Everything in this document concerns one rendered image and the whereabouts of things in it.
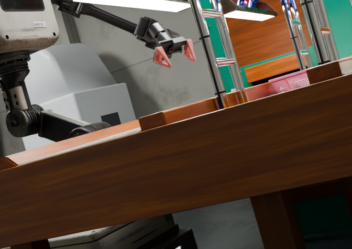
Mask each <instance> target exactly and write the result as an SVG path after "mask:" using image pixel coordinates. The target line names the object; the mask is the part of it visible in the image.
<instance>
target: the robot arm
mask: <svg viewBox="0 0 352 249"><path fill-rule="evenodd" d="M51 3H52V4H56V5H58V7H57V10H59V11H61V12H63V13H66V14H68V15H71V16H73V17H76V18H78V19H79V18H80V15H88V16H91V17H94V18H96V19H99V20H101V21H103V22H106V23H108V24H110V25H113V26H115V27H117V28H120V29H122V30H124V31H127V32H129V33H131V34H133V35H134V36H136V39H138V40H139V41H142V42H145V43H146V44H145V47H147V48H150V49H152V50H155V47H157V48H156V51H155V53H154V57H153V62H154V63H155V64H159V65H162V66H165V67H167V68H170V69H171V63H170V61H169V59H170V58H171V57H172V54H173V53H177V52H180V53H181V52H182V50H183V49H182V46H183V45H185V46H184V50H185V51H184V56H185V57H186V58H188V59H189V60H191V61H193V62H195V61H196V58H195V55H194V51H193V42H192V40H191V39H185V38H184V37H181V36H180V35H179V34H178V33H176V32H174V31H172V30H170V29H166V28H164V27H163V25H162V24H161V23H159V22H158V21H156V20H154V19H152V18H149V17H146V16H144V17H140V20H139V22H138V23H135V22H132V21H130V20H128V19H125V18H123V17H120V16H118V15H116V14H113V13H111V12H109V11H107V10H104V9H102V8H100V7H97V6H95V5H94V4H91V3H81V2H71V1H61V0H51ZM78 5H79V6H78ZM190 52H191V55H192V56H191V55H190ZM162 60H165V61H166V62H167V63H165V62H163V61H162Z"/></svg>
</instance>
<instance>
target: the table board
mask: <svg viewBox="0 0 352 249"><path fill-rule="evenodd" d="M348 177H352V73H350V74H346V75H343V76H340V77H336V78H332V79H329V80H325V81H321V82H318V83H314V84H310V85H307V86H303V87H300V88H297V89H293V90H289V91H285V92H282V93H278V94H274V95H271V96H267V97H264V98H260V99H257V100H253V101H250V102H246V103H242V104H238V105H235V106H231V107H227V108H225V109H221V110H217V111H214V112H210V113H206V114H203V115H199V116H195V117H192V118H188V119H185V120H181V121H178V122H174V123H170V124H167V125H163V126H159V127H156V128H152V129H148V130H146V131H142V132H138V133H134V134H131V135H127V136H123V137H120V138H116V139H112V140H109V141H106V142H102V143H99V144H95V145H91V146H88V147H84V148H80V149H76V150H73V151H69V152H66V153H63V154H59V155H55V156H51V157H48V158H44V159H41V160H37V161H33V162H30V163H27V164H23V165H19V166H16V167H12V168H8V169H4V170H1V171H0V249H2V248H6V247H11V246H16V245H22V244H26V243H31V242H36V241H42V240H46V239H51V238H55V237H60V236H65V235H70V234H75V233H80V232H85V231H90V230H95V229H100V228H105V227H108V226H113V225H119V224H123V223H128V222H134V221H139V220H143V219H148V218H154V217H157V216H162V215H167V214H172V213H177V212H182V211H187V210H192V209H197V208H202V207H207V206H211V205H216V204H220V203H225V202H231V201H235V200H240V199H246V198H251V197H255V196H260V195H264V194H269V193H274V192H279V191H284V190H289V189H294V188H299V187H304V186H309V185H314V184H317V183H323V182H328V181H332V180H337V179H343V178H348Z"/></svg>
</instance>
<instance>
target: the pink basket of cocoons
mask: <svg viewBox="0 0 352 249"><path fill-rule="evenodd" d="M306 70H307V69H305V70H301V71H298V72H295V73H291V74H287V75H284V76H281V77H278V78H274V79H271V80H268V81H269V82H270V83H271V84H272V85H273V87H274V88H275V90H276V91H277V93H282V92H281V91H280V88H281V87H282V88H283V89H284V91H289V90H293V89H295V88H296V89H297V88H299V87H302V86H306V85H309V82H308V79H307V78H308V77H307V74H306ZM296 84H297V85H296ZM294 85H296V86H297V87H294Z"/></svg>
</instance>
